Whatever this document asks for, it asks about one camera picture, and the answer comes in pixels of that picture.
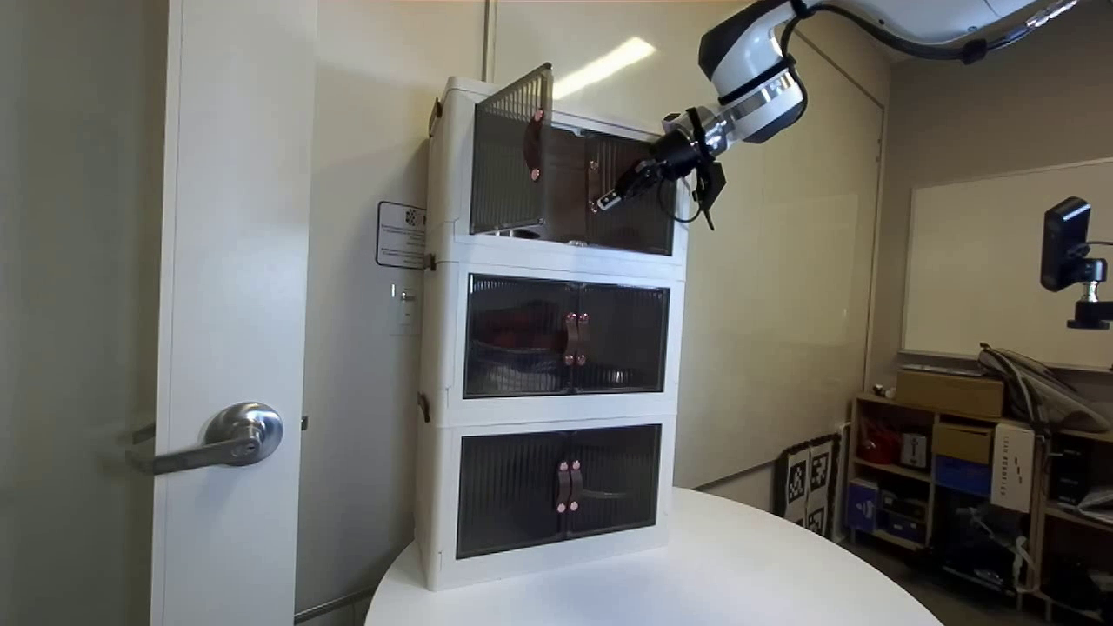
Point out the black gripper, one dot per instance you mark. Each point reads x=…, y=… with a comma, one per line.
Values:
x=687, y=150

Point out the dark transparent cabinet door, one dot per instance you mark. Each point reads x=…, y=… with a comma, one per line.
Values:
x=506, y=495
x=515, y=334
x=627, y=339
x=506, y=150
x=621, y=483
x=644, y=222

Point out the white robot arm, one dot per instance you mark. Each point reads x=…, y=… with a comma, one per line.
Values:
x=753, y=72

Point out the wooden open shelf unit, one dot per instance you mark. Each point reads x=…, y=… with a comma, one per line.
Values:
x=890, y=471

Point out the white three-tier storage cabinet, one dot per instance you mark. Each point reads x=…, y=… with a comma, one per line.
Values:
x=446, y=348

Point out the black white calibration board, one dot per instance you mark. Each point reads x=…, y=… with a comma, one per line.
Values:
x=808, y=483

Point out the red box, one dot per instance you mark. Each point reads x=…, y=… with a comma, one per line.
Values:
x=882, y=444

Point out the large cardboard box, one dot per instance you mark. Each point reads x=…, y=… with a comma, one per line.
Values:
x=952, y=397

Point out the white room door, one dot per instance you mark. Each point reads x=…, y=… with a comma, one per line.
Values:
x=231, y=232

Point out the small cardboard box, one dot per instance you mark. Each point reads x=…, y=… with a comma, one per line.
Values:
x=962, y=444

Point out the blue storage bin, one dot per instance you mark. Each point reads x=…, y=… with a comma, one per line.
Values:
x=962, y=477

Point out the grey clutter pile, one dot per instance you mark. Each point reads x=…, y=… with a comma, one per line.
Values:
x=1046, y=393

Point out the white printed box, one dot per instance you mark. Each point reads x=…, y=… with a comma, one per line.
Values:
x=1015, y=464

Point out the dark cluttered shelf unit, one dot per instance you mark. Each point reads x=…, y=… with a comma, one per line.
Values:
x=1073, y=544

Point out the clear framed wall sign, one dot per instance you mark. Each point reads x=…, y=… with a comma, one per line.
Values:
x=401, y=237

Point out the white light switch plate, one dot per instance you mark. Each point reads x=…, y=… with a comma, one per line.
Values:
x=406, y=311

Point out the black camera on stand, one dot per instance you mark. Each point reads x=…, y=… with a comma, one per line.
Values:
x=1067, y=237

